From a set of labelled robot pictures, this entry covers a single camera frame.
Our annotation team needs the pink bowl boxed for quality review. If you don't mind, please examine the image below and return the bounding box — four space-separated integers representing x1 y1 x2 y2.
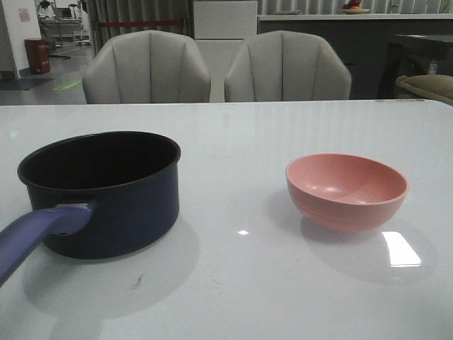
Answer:
285 153 409 232

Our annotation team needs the right beige chair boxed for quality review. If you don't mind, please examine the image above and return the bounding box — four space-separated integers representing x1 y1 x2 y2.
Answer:
224 30 352 102

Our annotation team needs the beige chair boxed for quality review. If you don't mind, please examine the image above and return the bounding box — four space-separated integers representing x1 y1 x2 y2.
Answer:
83 30 211 104
224 30 352 102

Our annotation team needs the dark blue saucepan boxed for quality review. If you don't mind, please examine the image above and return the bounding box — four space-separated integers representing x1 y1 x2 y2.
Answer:
1 131 181 281

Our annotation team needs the left beige chair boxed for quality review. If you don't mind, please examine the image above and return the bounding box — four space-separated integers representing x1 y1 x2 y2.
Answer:
83 30 211 104

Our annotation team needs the white cabinet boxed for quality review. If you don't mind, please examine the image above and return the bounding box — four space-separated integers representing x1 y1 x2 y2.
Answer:
193 1 258 103

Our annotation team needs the red barrier belt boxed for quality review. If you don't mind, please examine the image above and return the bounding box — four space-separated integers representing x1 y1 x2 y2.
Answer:
99 18 185 28

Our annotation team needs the grey counter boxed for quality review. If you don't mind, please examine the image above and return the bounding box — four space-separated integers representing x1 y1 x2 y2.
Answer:
258 13 452 99

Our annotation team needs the fruit plate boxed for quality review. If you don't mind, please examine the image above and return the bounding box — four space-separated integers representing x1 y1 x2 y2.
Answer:
340 0 370 14

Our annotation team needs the red trash bin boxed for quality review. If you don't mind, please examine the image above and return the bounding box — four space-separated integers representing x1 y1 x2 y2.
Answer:
24 38 50 74

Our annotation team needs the beige cushion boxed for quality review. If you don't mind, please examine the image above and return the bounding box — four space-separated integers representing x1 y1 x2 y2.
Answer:
395 74 452 105

